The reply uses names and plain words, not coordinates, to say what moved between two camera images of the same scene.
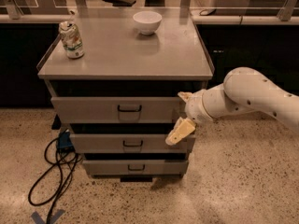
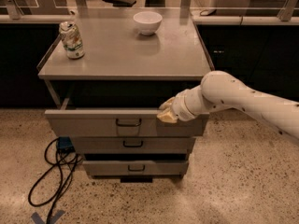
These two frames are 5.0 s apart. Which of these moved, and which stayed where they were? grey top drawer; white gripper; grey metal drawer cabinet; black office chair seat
Moved: grey top drawer
Stayed: black office chair seat; grey metal drawer cabinet; white gripper
